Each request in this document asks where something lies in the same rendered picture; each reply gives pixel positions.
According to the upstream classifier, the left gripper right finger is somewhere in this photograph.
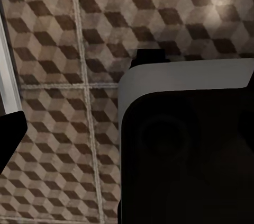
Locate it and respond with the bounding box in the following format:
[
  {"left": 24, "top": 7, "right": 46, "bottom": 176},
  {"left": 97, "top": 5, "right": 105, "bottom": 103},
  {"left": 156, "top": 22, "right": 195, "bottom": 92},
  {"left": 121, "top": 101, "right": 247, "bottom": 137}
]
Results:
[{"left": 237, "top": 110, "right": 254, "bottom": 153}]

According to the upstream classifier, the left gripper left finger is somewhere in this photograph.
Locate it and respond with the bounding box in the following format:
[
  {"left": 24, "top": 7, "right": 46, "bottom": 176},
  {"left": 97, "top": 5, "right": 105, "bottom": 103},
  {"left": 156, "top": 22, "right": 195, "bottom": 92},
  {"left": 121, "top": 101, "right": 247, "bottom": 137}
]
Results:
[{"left": 0, "top": 111, "right": 28, "bottom": 174}]

